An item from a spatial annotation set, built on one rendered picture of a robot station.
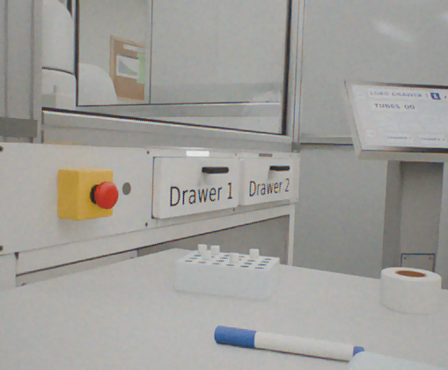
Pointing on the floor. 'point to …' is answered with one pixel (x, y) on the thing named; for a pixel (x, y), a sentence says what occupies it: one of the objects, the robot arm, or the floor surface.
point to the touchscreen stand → (412, 215)
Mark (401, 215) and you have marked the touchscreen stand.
